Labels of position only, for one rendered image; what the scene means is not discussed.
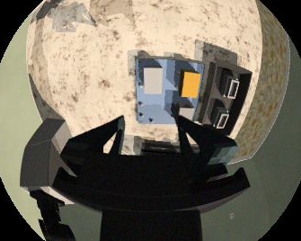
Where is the yellow brass block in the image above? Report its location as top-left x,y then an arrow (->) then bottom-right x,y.
179,68 -> 201,98

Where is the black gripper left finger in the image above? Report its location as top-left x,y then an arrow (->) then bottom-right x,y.
65,115 -> 126,154

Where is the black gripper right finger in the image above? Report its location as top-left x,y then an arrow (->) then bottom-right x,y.
177,115 -> 238,184

